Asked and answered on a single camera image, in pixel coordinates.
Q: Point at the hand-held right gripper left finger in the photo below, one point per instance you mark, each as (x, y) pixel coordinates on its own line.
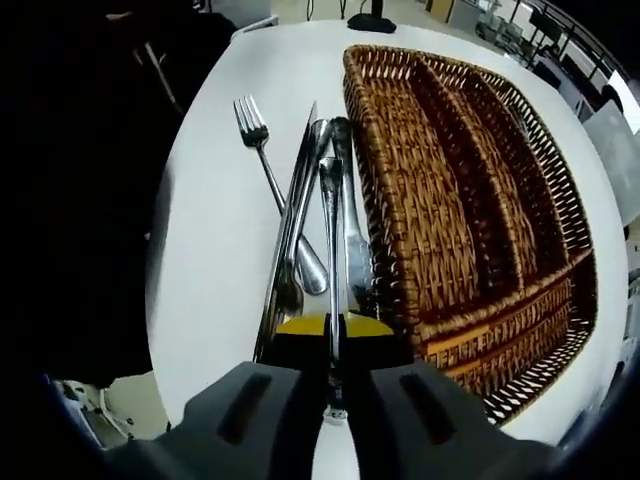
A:
(240, 415)

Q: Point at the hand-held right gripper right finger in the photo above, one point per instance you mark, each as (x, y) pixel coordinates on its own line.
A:
(420, 415)

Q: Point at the steel table knife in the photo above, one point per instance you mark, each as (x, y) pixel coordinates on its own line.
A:
(292, 210)
(357, 250)

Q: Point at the brown wicker utensil storage tray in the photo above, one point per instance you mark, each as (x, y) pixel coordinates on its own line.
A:
(450, 225)

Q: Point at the person's dark clothing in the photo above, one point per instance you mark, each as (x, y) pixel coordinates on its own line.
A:
(75, 175)

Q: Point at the large white office chair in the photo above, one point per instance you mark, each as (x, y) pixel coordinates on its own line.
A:
(612, 150)

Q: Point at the black floor stand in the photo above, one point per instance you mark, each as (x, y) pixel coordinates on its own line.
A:
(372, 22)

